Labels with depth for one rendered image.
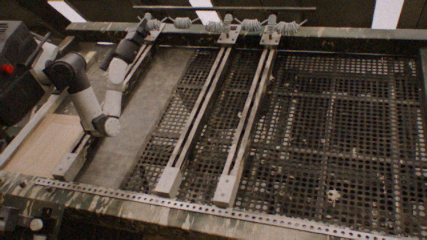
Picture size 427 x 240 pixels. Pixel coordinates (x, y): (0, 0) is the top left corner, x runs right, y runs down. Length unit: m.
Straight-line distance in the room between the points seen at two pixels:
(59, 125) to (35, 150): 0.18
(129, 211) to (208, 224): 0.32
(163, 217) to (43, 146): 0.80
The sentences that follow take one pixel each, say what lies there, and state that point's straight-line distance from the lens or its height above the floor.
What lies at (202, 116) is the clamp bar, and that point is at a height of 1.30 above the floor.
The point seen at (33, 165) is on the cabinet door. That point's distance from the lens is 2.00.
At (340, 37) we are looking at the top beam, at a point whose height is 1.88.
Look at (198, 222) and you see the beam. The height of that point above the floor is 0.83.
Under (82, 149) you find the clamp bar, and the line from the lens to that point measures 1.87.
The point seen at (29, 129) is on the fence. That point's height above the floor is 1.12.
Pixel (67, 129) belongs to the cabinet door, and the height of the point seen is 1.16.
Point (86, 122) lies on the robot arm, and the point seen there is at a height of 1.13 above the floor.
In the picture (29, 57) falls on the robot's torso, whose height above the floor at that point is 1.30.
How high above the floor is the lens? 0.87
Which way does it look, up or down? 13 degrees up
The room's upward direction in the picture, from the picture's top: 10 degrees clockwise
